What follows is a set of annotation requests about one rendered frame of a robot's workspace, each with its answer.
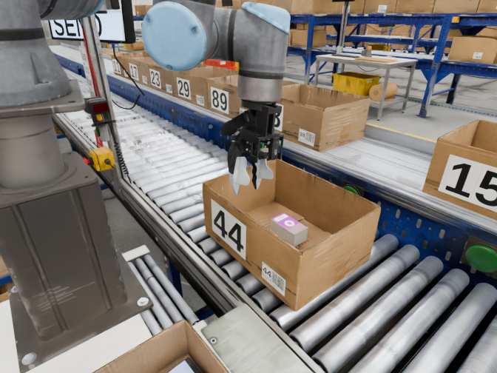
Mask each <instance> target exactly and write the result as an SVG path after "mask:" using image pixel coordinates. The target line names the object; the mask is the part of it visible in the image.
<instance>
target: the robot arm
mask: <svg viewBox="0 0 497 373"><path fill-rule="evenodd" d="M105 1H106V0H0V108H5V107H18V106H24V105H29V104H37V103H41V102H45V101H51V100H53V99H57V98H60V97H63V96H65V95H67V94H69V93H70V92H71V91H72V89H71V86H70V80H69V78H68V76H67V74H66V73H65V71H64V69H63V68H62V66H61V65H60V63H59V62H58V60H57V58H56V57H55V56H54V54H53V52H52V50H51V49H50V48H49V46H48V44H47V41H46V38H45V34H44V29H43V26H42V23H41V21H48V20H68V21H72V20H79V19H83V18H85V17H88V16H91V15H93V14H94V13H96V12H98V11H99V10H100V9H101V7H102V5H103V3H104V2H105ZM215 5H216V0H152V7H151V8H150V9H149V11H148V12H147V14H146V16H145V17H144V20H143V24H142V30H141V33H142V39H143V44H144V47H145V48H146V51H147V52H148V54H149V56H150V57H151V58H152V59H153V60H154V61H155V62H156V63H157V64H158V65H160V66H161V67H163V68H165V69H167V70H171V71H177V72H179V71H187V70H192V69H194V68H196V67H197V66H198V65H199V64H200V63H201V62H204V61H206V60H208V59H212V60H221V61H235V62H239V71H238V82H237V97H238V98H241V99H242V100H241V106H242V107H245V108H248V110H246V111H244V112H242V113H241V114H239V115H238V116H236V117H234V118H233V119H232V120H230V121H227V122H226V123H225V124H223V125H222V126H221V129H222V132H223V136H225V135H228V136H233V135H234V140H233V141H231V146H230V148H229V152H228V157H227V161H228V169H229V177H230V181H231V186H232V189H233V191H234V193H235V195H238V192H239V188H240V185H245V186H247V185H249V181H250V177H249V175H248V173H247V172H246V164H247V160H246V158H245V157H241V155H246V156H248V158H249V160H251V164H252V166H253V169H252V175H253V177H252V183H253V185H254V188H255V189H258V187H259V185H260V182H261V180H262V178H264V179H270V180H271V179H272V178H273V177H274V176H273V172H272V171H271V170H270V169H269V168H268V166H267V163H266V159H269V160H275V159H277V157H278V158H282V151H283V141H284V135H283V134H282V133H279V132H275V131H274V125H275V119H276V114H277V113H281V112H282V106H279V105H276V102H278V101H280V100H281V98H282V91H283V79H284V78H283V76H284V72H285V60H286V54H287V47H288V36H289V35H290V32H289V28H290V19H291V18H290V15H289V12H288V11H287V10H284V9H283V8H280V7H275V6H271V5H267V4H261V3H254V2H244V3H243V5H242V10H234V9H227V8H218V7H215ZM280 141H281V147H280V152H278V148H279V142H280Z"/></svg>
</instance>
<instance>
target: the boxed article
mask: <svg viewBox="0 0 497 373"><path fill-rule="evenodd" d="M271 231H273V232H274V234H276V235H278V236H279V237H281V238H282V239H283V240H285V241H286V242H288V243H289V244H291V245H292V246H297V245H298V244H300V243H302V242H304V241H306V240H307V234H308V227H306V226H304V225H303V224H301V223H300V222H298V221H296V220H294V219H293V218H292V217H290V216H288V215H287V214H285V213H283V214H281V215H278V216H276V217H274V218H272V219H271Z"/></svg>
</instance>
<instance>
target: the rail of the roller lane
mask: <svg viewBox="0 0 497 373"><path fill-rule="evenodd" d="M50 115H51V116H52V117H53V118H54V119H55V121H56V122H57V123H58V124H59V125H60V126H61V128H62V129H63V130H64V131H65V132H66V134H68V136H69V137H71V139H72V140H73V141H74V142H75V143H76V144H77V146H78V147H79V148H80V149H81V150H82V152H83V153H84V154H85V155H86V156H87V157H88V158H89V157H90V156H89V151H90V150H93V149H97V147H96V146H95V145H94V144H93V143H92V142H91V141H90V140H89V139H88V138H87V137H86V136H85V135H84V134H83V133H82V132H81V131H80V130H79V129H78V128H77V127H76V126H75V125H74V124H73V123H72V122H71V121H70V120H69V119H68V118H67V117H66V116H65V115H64V114H63V113H56V114H50ZM100 172H101V173H102V174H103V175H104V177H105V178H106V179H107V180H108V181H109V182H110V183H111V185H112V179H111V175H110V171H109V169H106V170H103V171H100ZM120 180H121V186H122V190H123V194H124V199H125V201H126V202H127V203H128V204H129V205H130V206H131V207H132V208H133V209H134V210H135V212H136V213H137V214H138V215H139V216H140V217H141V219H142V220H143V221H144V222H145V223H146V225H147V226H148V227H149V228H150V229H151V230H152V231H153V232H154V233H155V234H156V235H157V237H158V238H159V239H160V240H161V241H162V243H163V244H164V245H165V246H166V247H167V248H168V250H169V251H170V252H171V253H172V254H173V255H174V256H175V257H176V258H177V259H178V261H179V262H180V263H181V264H182V265H183V267H184V268H185V269H186V270H187V271H188V272H189V274H190V275H191V276H192V277H193V278H194V279H195V280H196V281H197V282H198V283H199V284H200V286H201V287H202V288H203V289H204V290H205V292H206V293H207V294H208V295H209V296H210V298H211V299H212V300H213V301H214V302H215V303H216V304H217V305H218V306H219V307H220V308H221V310H222V311H223V312H224V313H225V314H226V313H228V312H230V311H231V310H233V309H235V308H237V307H238V306H239V305H241V304H243V303H246V304H247V305H248V306H249V307H250V308H251V309H252V310H253V311H254V313H255V314H256V315H257V316H258V317H259V318H260V319H261V320H262V321H263V322H264V323H265V324H266V325H267V326H268V327H269V328H270V329H271V330H272V331H273V332H274V333H275V334H276V335H277V336H278V338H279V339H281V341H282V342H284V344H285V345H287V347H288V348H289V349H290V350H291V351H292V352H293V353H295V355H296V356H298V358H299V359H300V360H301V361H302V362H303V363H304V364H305V365H306V366H307V367H308V368H309V369H310V370H311V371H312V372H313V373H325V372H324V371H323V370H322V369H321V368H320V367H319V366H318V365H317V364H316V363H315V362H314V361H313V360H312V359H311V358H310V357H309V356H308V355H307V354H306V353H305V352H304V351H303V350H302V349H301V348H300V347H299V346H298V345H297V344H296V343H295V342H294V341H293V340H292V339H291V338H290V337H289V336H288V335H287V334H286V333H285V332H284V331H283V330H282V329H281V328H280V327H279V326H278V325H277V324H276V323H275V322H274V321H273V320H272V319H271V318H270V317H269V316H268V315H267V314H266V313H265V312H264V311H263V310H262V309H261V308H260V307H259V306H258V305H257V304H256V303H255V302H254V301H253V300H252V299H251V298H249V297H248V296H247V295H246V294H245V293H244V292H243V291H242V290H241V289H240V288H239V287H238V286H237V285H236V284H235V283H234V282H233V281H232V280H231V279H230V278H229V277H228V276H227V275H226V274H225V273H224V272H223V271H222V270H221V269H220V268H219V267H218V266H217V265H216V264H215V263H214V262H213V261H212V260H211V259H210V258H209V257H208V256H207V255H206V254H205V253H204V252H203V251H202V250H200V249H199V248H198V247H197V246H196V245H195V244H194V243H193V242H192V241H191V240H190V239H189V238H188V237H187V236H186V235H185V234H184V233H183V232H182V231H181V230H180V229H179V228H178V227H177V226H176V225H175V224H174V223H173V222H172V221H171V220H170V219H169V218H168V217H167V216H166V215H165V214H164V213H163V212H162V211H161V210H160V209H159V208H158V207H157V206H156V205H155V204H154V203H153V202H151V201H150V200H149V199H148V198H147V197H146V196H145V195H144V194H143V193H142V192H141V191H140V190H139V189H138V188H137V187H136V186H135V185H134V184H133V183H130V182H129V179H128V178H127V177H125V178H123V177H122V178H121V179H120Z"/></svg>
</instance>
